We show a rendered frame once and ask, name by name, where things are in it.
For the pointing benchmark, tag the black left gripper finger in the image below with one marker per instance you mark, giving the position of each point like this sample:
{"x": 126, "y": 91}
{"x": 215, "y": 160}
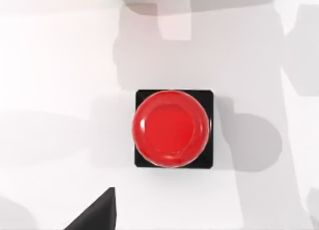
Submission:
{"x": 102, "y": 212}

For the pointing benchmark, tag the black square button base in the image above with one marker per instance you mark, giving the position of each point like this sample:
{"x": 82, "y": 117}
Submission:
{"x": 208, "y": 98}

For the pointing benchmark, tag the red push button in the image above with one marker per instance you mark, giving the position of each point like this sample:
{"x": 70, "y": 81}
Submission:
{"x": 170, "y": 128}

